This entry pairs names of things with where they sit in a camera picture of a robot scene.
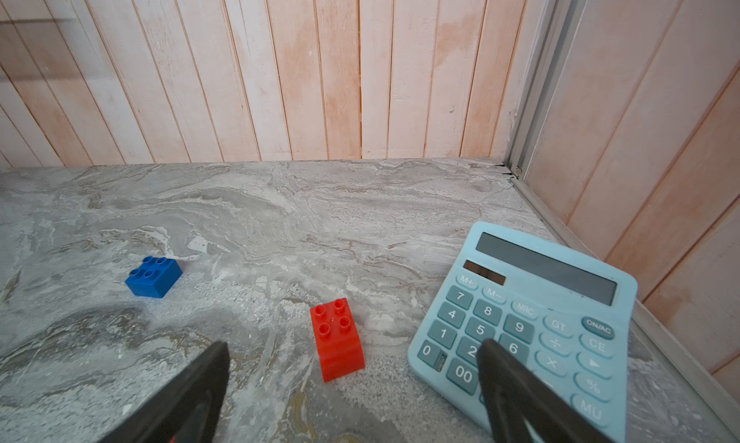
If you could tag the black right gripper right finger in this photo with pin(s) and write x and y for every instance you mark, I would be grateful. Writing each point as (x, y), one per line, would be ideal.
(518, 404)

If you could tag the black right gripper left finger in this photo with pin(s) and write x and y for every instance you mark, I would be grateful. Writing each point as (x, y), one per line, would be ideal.
(187, 408)

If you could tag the blue lego brick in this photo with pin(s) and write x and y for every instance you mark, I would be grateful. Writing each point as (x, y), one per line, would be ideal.
(154, 277)

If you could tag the red curved lego brick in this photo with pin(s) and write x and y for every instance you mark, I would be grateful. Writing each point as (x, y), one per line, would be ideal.
(338, 343)

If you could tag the light blue calculator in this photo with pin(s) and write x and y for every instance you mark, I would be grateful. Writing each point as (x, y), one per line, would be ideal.
(563, 314)

